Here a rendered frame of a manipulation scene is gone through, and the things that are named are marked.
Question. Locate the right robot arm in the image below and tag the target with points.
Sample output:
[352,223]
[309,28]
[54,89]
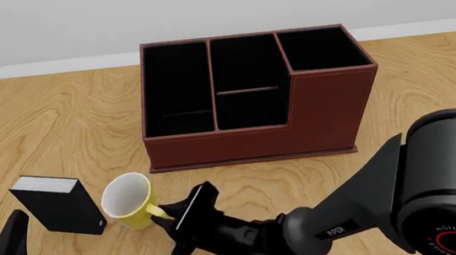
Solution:
[441,181]

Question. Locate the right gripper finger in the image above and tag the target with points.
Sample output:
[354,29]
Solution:
[169,227]
[176,208]

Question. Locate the yellow and white mug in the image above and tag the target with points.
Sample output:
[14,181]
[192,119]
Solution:
[126,193]

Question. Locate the red-brown desk caddy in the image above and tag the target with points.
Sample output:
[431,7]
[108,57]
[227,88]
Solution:
[328,110]

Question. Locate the black book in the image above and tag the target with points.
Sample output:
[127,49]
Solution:
[64,206]

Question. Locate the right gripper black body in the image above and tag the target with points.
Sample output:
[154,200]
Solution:
[192,214]

